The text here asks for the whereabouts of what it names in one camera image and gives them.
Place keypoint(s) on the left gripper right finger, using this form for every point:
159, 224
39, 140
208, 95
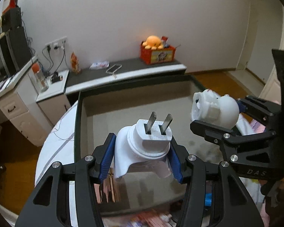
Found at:
231, 204

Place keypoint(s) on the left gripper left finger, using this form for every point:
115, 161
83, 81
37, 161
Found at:
49, 204

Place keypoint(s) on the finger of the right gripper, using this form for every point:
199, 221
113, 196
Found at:
217, 134
257, 108

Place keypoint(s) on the white astronaut figurine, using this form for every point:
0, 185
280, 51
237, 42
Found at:
208, 106

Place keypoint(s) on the white round plug device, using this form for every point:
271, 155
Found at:
143, 147

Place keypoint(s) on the pink storage box tray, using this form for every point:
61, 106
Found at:
141, 118

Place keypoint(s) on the white nightstand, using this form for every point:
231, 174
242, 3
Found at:
54, 102

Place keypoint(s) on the red toy box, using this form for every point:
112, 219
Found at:
151, 57

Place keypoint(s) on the white desk with drawers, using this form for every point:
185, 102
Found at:
18, 103

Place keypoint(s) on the orange octopus plush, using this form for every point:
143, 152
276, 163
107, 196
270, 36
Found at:
153, 42

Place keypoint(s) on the small black webcam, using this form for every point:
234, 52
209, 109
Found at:
56, 78

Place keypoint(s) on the white smartphone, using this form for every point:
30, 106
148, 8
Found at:
113, 69

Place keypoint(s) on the black low cabinet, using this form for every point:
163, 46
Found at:
131, 69

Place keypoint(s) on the bottle with orange cap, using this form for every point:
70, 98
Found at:
40, 78

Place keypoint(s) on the tissue packet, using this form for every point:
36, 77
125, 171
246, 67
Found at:
99, 65

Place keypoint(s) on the red snack bag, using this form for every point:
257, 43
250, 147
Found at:
75, 64

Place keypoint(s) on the black computer tower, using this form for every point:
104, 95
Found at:
14, 50

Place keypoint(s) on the black speaker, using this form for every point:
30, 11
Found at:
11, 19

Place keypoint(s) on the red desk calendar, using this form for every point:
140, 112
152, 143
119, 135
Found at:
7, 5

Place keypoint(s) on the wall power outlet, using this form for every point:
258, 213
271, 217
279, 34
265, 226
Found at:
56, 44

